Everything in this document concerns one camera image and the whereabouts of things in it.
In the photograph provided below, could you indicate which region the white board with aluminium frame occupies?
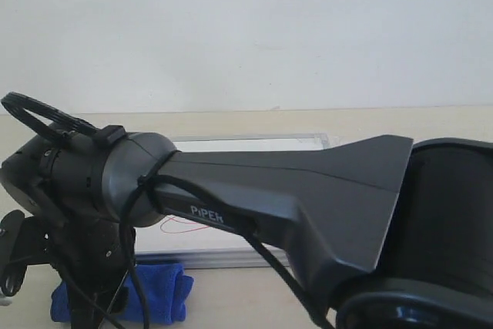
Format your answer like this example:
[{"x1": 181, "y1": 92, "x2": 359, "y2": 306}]
[{"x1": 136, "y1": 133, "x2": 332, "y2": 269}]

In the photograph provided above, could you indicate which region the blue microfiber cloth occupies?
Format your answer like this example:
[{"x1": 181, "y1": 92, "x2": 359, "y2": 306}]
[{"x1": 50, "y1": 264, "x2": 194, "y2": 325}]

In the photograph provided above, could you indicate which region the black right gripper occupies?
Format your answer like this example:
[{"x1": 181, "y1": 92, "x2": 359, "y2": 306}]
[{"x1": 1, "y1": 210, "x2": 129, "y2": 328}]

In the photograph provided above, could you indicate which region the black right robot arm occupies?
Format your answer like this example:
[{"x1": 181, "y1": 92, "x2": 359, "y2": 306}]
[{"x1": 1, "y1": 127, "x2": 492, "y2": 328}]

